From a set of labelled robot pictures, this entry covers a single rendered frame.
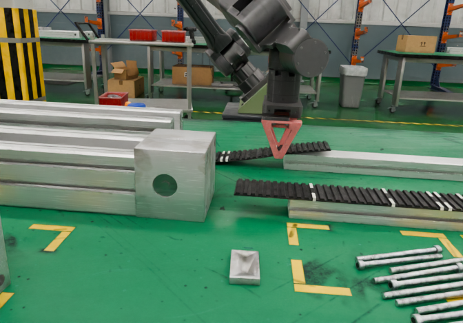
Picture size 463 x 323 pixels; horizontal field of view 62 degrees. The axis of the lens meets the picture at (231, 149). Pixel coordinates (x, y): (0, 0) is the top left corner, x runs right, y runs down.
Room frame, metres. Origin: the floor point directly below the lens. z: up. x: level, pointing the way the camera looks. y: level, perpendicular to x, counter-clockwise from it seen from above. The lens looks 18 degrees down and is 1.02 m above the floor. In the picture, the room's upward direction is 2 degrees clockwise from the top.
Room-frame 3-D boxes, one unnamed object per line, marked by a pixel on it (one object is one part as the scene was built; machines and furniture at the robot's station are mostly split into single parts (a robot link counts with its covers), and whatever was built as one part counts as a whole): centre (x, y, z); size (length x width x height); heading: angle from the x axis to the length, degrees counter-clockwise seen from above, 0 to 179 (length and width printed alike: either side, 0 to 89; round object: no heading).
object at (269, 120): (0.67, -0.09, 0.85); 0.07 x 0.07 x 0.09; 85
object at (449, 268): (0.35, -0.20, 0.78); 0.11 x 0.01 x 0.01; 105
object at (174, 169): (0.51, 0.07, 0.83); 0.12 x 0.09 x 0.10; 175
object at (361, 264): (0.37, -0.19, 0.78); 0.11 x 0.01 x 0.01; 105
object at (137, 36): (3.78, 0.91, 0.50); 1.03 x 0.55 x 1.01; 98
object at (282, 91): (0.68, -0.09, 0.92); 0.10 x 0.07 x 0.07; 175
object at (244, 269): (0.35, -0.02, 0.78); 0.05 x 0.03 x 0.01; 179
